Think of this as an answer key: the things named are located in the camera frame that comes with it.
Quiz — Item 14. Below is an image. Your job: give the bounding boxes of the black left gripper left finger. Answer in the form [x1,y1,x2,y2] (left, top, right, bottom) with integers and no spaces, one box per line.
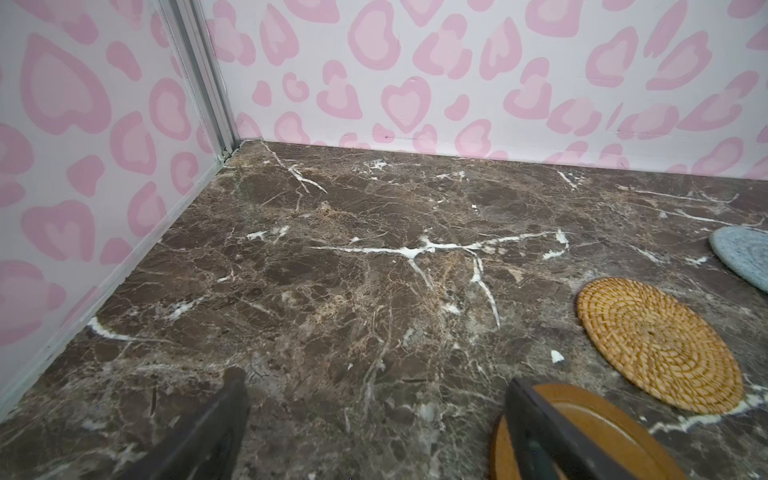
[118,367,251,479]

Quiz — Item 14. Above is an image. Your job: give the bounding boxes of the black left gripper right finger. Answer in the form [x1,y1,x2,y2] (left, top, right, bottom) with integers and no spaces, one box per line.
[504,378,634,480]

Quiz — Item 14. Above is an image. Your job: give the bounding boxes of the brown wooden round coaster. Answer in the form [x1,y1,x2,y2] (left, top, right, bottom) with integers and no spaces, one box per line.
[489,380,686,479]

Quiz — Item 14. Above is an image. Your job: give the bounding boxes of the woven rattan round coaster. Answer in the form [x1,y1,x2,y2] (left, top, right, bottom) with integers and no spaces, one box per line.
[576,277,745,414]

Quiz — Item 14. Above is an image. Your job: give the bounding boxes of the blue-grey woven round coaster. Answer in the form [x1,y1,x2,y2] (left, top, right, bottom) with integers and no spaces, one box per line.
[709,226,768,293]

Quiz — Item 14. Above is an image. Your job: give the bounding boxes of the aluminium frame corner post left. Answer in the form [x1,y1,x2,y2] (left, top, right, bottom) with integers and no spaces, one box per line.
[157,0,241,164]

